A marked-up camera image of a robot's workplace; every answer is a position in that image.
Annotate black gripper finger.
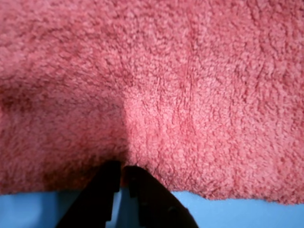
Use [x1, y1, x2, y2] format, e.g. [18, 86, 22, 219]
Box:
[56, 161, 121, 228]
[123, 165, 200, 228]

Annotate orange terry towel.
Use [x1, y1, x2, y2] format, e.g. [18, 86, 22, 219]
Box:
[0, 0, 304, 206]

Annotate grey table mat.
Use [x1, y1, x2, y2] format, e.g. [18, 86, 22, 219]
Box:
[0, 184, 304, 228]

